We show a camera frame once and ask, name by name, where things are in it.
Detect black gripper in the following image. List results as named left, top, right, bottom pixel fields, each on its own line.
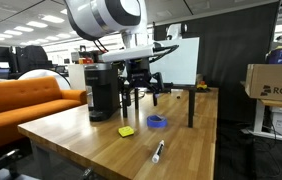
left=119, top=58, right=166, bottom=108

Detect white whiteboard marker pen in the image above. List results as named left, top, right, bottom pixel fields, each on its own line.
left=151, top=139, right=166, bottom=164

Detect white whiteboard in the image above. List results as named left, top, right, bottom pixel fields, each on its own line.
left=148, top=36, right=201, bottom=86

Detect blue tape roll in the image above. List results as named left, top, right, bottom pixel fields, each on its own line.
left=146, top=114, right=168, bottom=129

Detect black coffee machine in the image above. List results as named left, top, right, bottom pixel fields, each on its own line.
left=83, top=62, right=122, bottom=123

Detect yellow smiley face block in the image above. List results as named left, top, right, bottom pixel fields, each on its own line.
left=117, top=125, right=136, bottom=138

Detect black riser stand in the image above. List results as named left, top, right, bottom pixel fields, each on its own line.
left=120, top=82, right=203, bottom=129

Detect yellow toy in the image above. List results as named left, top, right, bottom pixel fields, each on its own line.
left=195, top=80, right=211, bottom=92

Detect white round panel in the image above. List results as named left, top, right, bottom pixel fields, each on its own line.
left=16, top=68, right=72, bottom=91

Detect orange sofa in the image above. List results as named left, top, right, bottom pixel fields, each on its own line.
left=0, top=75, right=88, bottom=155

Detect Robotiq cardboard box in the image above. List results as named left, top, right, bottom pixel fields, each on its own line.
left=244, top=63, right=282, bottom=104

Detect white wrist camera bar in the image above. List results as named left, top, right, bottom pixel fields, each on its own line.
left=101, top=44, right=157, bottom=64

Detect white pedestal cabinet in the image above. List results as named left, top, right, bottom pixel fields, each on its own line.
left=67, top=62, right=87, bottom=91

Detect grey metal table frame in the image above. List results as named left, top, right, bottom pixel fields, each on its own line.
left=241, top=99, right=282, bottom=144

